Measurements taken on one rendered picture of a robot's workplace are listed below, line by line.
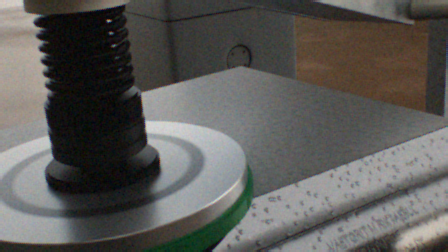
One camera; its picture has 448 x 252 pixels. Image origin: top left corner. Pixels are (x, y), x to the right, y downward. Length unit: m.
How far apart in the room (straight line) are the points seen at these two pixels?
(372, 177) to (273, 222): 0.10
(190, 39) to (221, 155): 1.08
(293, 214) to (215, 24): 1.13
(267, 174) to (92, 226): 0.16
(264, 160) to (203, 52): 1.05
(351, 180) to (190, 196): 0.16
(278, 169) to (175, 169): 0.10
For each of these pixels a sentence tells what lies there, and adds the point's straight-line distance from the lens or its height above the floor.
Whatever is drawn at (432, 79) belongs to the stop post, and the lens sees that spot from 2.30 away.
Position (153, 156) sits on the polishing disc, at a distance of 0.44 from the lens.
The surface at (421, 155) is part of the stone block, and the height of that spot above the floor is 0.82.
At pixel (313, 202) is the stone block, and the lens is 0.47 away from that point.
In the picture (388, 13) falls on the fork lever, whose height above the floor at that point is 0.91.
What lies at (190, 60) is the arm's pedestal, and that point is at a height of 0.68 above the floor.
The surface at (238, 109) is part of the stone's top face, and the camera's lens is 0.64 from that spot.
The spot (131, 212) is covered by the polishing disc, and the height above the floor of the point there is 0.86.
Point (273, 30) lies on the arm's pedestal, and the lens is 1.66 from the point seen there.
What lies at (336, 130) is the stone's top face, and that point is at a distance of 0.57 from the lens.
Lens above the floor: 1.03
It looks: 19 degrees down
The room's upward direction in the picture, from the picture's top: 5 degrees counter-clockwise
